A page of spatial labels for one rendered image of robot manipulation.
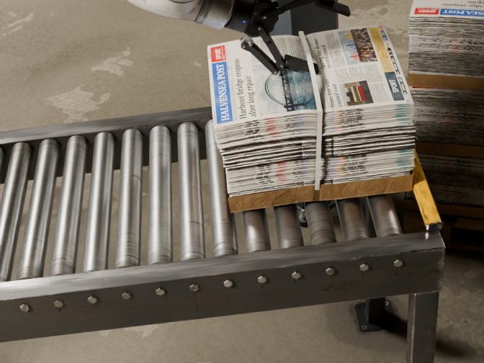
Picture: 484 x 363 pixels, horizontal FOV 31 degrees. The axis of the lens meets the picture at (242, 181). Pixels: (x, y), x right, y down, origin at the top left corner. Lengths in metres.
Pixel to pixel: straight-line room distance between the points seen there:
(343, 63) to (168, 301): 0.58
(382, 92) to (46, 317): 0.77
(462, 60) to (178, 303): 1.08
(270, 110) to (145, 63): 2.19
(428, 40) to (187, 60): 1.63
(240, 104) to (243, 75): 0.09
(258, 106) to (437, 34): 0.81
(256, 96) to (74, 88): 2.11
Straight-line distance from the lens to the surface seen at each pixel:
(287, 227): 1.72
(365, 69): 1.72
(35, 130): 2.10
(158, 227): 1.76
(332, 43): 1.81
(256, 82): 1.70
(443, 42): 2.34
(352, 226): 1.71
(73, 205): 1.86
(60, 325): 1.75
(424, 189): 1.76
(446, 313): 2.63
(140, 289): 1.66
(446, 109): 2.45
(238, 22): 1.61
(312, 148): 1.67
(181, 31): 3.97
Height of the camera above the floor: 1.98
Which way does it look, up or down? 40 degrees down
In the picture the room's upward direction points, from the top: 7 degrees counter-clockwise
